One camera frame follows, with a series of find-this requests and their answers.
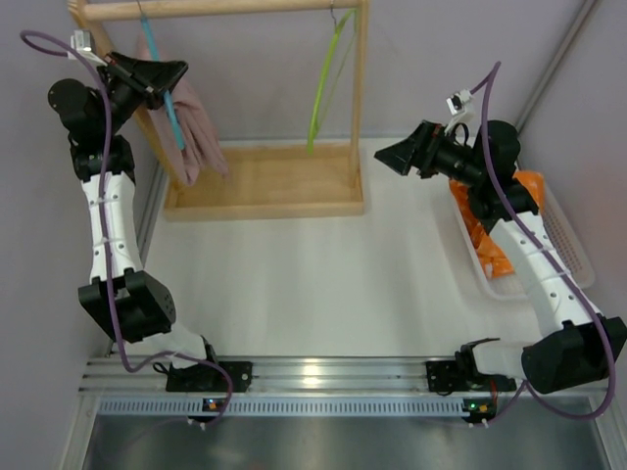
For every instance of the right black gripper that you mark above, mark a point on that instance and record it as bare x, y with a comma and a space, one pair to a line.
427, 150

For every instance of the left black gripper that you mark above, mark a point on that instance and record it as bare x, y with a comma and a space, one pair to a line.
132, 75

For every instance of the blue plastic hanger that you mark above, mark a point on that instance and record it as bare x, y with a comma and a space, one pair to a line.
155, 56

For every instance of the pink trousers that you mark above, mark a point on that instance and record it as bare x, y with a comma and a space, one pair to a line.
200, 137

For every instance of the green plastic hanger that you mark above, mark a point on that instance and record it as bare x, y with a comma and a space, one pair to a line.
326, 86

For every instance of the orange white patterned trousers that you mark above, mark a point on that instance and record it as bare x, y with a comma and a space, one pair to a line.
493, 262

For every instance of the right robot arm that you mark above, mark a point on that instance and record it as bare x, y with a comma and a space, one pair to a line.
578, 345

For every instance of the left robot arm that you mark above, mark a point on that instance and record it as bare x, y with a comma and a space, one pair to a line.
126, 302

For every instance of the wooden clothes rack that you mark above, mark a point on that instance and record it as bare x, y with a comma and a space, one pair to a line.
265, 181

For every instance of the white plastic basket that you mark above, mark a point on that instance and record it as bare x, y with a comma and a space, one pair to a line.
508, 288

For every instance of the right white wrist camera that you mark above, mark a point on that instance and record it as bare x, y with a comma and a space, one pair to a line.
461, 108

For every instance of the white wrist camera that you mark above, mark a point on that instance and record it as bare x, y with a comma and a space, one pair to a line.
461, 108
83, 43

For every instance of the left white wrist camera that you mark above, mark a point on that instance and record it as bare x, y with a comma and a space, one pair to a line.
83, 43

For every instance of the grey slotted cable duct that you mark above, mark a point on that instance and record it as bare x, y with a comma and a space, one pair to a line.
296, 407

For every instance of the aluminium mounting rail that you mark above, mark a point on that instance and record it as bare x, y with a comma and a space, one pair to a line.
265, 374

